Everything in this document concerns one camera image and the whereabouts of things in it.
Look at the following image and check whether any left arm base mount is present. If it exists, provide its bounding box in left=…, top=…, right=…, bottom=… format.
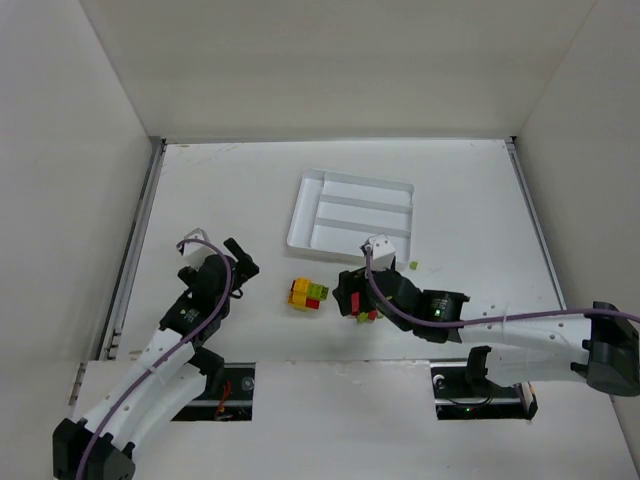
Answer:
left=173, top=363, right=256, bottom=423

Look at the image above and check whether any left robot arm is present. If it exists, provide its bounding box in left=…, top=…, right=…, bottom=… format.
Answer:
left=52, top=230, right=259, bottom=479

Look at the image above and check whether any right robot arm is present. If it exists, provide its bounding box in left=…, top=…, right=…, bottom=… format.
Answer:
left=332, top=268, right=639, bottom=397

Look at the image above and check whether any white divided sorting tray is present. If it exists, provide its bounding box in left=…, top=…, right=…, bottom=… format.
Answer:
left=286, top=169, right=414, bottom=268

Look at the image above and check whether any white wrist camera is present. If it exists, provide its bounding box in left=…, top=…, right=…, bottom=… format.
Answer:
left=361, top=234, right=396, bottom=271
left=179, top=228, right=209, bottom=270

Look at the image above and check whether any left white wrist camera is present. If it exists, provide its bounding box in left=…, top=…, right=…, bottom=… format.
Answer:
left=179, top=228, right=209, bottom=270

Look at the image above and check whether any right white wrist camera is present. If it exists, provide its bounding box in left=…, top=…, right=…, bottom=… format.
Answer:
left=361, top=234, right=396, bottom=271

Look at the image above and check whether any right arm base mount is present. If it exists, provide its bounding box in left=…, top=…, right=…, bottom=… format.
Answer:
left=430, top=346, right=538, bottom=421

